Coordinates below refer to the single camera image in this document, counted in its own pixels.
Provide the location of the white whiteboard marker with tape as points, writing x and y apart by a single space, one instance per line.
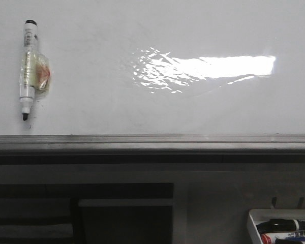
35 72

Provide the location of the white whiteboard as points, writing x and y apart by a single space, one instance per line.
155 67

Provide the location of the grey aluminium whiteboard ledge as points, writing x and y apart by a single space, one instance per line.
28 149

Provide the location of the dark cabinet with white bars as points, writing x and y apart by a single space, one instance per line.
86 213

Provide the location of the white marker tray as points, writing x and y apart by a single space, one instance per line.
257 216

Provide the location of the left black tray hook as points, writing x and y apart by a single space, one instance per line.
273 202

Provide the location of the black tray hook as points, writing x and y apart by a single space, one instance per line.
273 202
300 203

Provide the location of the black marker in tray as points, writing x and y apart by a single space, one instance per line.
281 225

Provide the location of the red marker in tray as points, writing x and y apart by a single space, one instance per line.
271 237

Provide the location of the right black tray hook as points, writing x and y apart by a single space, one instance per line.
300 203

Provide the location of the blue marker in tray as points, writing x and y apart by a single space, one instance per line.
297 240

